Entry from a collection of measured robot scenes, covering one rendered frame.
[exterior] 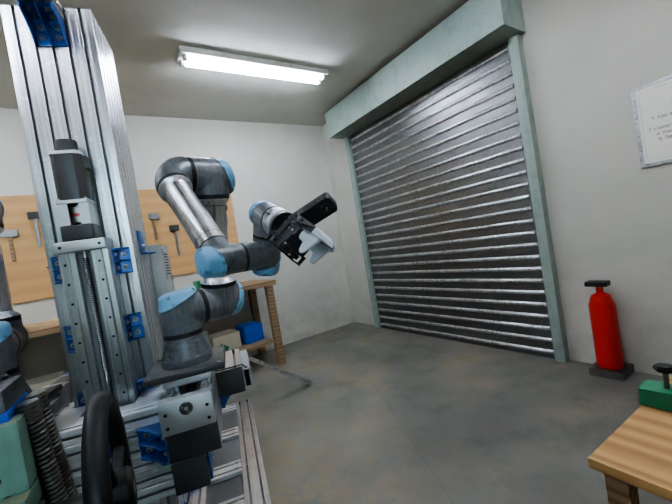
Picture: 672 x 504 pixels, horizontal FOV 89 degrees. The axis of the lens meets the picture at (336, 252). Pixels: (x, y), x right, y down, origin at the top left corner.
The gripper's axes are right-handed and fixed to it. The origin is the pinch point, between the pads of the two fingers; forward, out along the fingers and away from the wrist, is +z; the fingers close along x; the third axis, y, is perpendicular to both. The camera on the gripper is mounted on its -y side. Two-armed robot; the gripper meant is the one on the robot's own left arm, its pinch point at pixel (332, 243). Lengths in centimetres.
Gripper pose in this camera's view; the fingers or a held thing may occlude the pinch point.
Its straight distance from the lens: 66.7
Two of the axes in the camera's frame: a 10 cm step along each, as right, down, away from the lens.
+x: -5.4, -6.0, -5.9
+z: 5.3, 3.0, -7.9
